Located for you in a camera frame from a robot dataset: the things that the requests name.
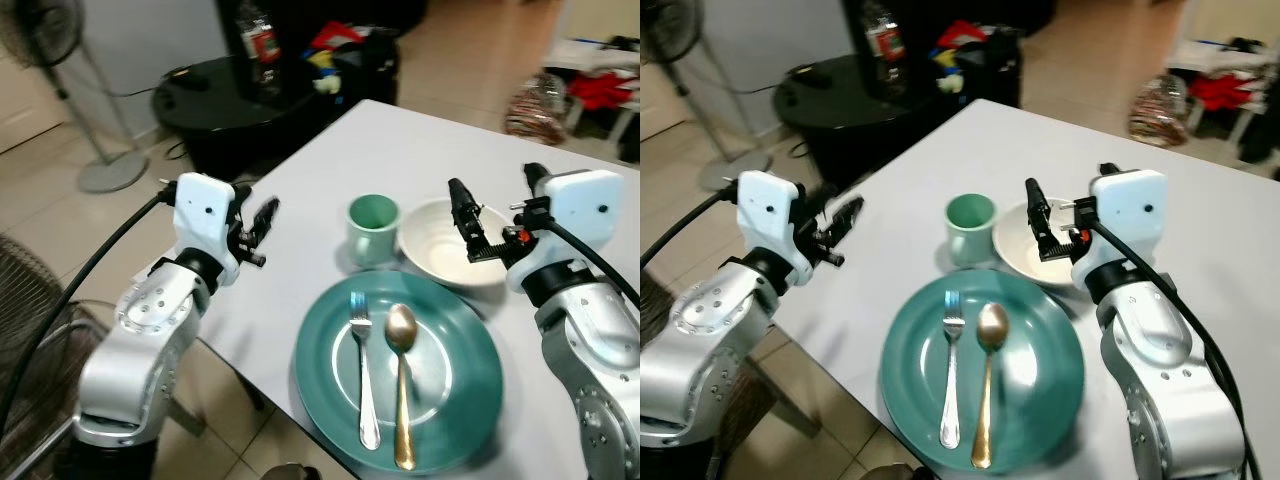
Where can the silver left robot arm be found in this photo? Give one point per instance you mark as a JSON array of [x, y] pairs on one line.
[[150, 320], [700, 330]]

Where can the white ceramic bowl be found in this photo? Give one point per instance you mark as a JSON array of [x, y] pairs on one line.
[[1020, 255], [435, 255]]

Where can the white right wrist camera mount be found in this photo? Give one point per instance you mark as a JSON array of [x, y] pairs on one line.
[[1130, 215], [585, 205]]

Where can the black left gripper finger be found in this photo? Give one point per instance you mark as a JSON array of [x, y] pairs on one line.
[[848, 220], [820, 198], [267, 220], [242, 196]]

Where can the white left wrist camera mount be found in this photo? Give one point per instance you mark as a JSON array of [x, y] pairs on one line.
[[200, 215], [765, 215]]

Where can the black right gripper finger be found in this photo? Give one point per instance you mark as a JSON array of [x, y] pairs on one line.
[[1109, 172], [535, 180], [465, 215], [1040, 212]]

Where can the black bag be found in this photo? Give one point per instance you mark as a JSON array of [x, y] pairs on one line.
[[375, 70], [1000, 70]]

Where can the pale green mug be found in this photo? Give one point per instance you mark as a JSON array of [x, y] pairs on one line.
[[372, 245], [968, 245]]

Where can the colourful plush toy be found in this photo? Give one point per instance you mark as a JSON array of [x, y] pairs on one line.
[[948, 75], [325, 75]]

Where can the clear bottle with red label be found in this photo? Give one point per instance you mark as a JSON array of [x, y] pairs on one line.
[[262, 45], [887, 45]]

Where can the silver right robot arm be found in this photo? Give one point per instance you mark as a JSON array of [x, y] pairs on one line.
[[580, 360], [1160, 380]]

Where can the white storage rack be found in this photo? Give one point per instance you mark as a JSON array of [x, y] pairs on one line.
[[570, 55], [1190, 55]]

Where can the teal round plate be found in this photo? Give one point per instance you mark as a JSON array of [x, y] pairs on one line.
[[460, 380], [1045, 380]]

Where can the gold metal spoon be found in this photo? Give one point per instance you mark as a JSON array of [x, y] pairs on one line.
[[401, 325], [992, 325]]

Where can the red cloth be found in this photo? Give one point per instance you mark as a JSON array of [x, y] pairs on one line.
[[1225, 92], [600, 90]]

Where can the patterned plastic bag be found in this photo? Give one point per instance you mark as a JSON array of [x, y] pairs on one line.
[[535, 115], [1160, 115]]

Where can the small black device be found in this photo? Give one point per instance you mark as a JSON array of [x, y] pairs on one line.
[[188, 80], [812, 76]]

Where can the grey standing fan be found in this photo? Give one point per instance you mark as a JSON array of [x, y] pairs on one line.
[[735, 175], [112, 175]]

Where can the black round side table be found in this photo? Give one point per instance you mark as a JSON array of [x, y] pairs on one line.
[[230, 125], [850, 125]]

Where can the silver metal fork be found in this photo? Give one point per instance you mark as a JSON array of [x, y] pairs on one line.
[[950, 400], [366, 400]]

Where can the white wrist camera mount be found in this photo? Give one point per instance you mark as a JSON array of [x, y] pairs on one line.
[[765, 215], [585, 205], [1130, 215], [200, 215]]

